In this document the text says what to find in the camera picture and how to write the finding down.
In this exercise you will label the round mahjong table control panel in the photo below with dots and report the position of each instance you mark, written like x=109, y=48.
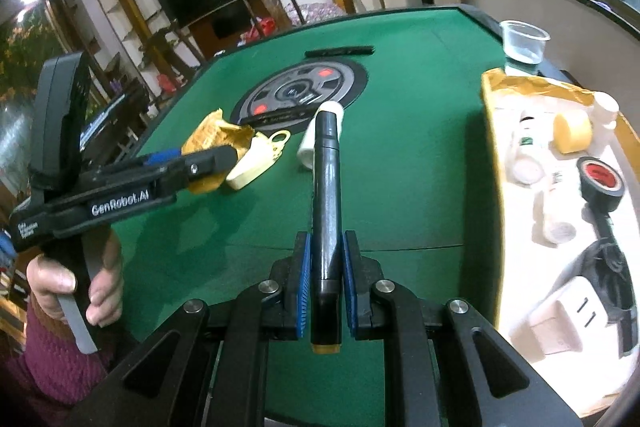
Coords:
x=308, y=83

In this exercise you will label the small white pill bottle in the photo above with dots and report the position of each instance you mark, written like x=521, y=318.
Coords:
x=603, y=115

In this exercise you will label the black plastic fan-shaped part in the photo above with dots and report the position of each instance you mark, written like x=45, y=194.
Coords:
x=605, y=267

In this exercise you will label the maroon sleeve left forearm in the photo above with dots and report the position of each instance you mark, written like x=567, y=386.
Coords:
x=51, y=376

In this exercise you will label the yellow taped white tray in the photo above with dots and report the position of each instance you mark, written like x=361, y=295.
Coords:
x=591, y=380

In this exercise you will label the crumpled yellow paper bag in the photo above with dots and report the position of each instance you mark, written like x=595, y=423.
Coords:
x=215, y=131

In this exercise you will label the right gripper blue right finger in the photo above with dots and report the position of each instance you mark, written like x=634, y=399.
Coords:
x=349, y=244

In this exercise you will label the red plastic bag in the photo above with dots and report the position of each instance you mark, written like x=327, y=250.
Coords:
x=265, y=27

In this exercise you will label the white USB charger block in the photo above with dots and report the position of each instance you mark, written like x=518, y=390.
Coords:
x=571, y=319

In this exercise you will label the cream yellow plastic case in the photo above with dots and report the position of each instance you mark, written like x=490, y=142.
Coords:
x=263, y=153

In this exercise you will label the black electrical tape roll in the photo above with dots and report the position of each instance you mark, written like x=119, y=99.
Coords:
x=601, y=185

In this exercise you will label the white bottle red text label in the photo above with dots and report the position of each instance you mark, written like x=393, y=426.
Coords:
x=326, y=123

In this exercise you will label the white bottle green plant label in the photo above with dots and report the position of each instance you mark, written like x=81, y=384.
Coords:
x=526, y=164

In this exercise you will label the yellow capped black marker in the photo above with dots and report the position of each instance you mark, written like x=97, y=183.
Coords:
x=326, y=252

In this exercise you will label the yellow round jar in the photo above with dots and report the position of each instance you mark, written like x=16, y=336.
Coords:
x=572, y=131

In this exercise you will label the person left hand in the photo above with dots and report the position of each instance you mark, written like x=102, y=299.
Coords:
x=48, y=280

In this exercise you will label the wooden chair left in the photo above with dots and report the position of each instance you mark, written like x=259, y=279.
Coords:
x=159, y=45

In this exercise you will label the purple capped black marker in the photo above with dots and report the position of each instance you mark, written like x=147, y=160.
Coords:
x=277, y=116

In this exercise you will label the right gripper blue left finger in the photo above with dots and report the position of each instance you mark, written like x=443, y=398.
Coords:
x=303, y=257

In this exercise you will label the clear plastic water cup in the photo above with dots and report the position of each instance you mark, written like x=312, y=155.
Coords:
x=523, y=45

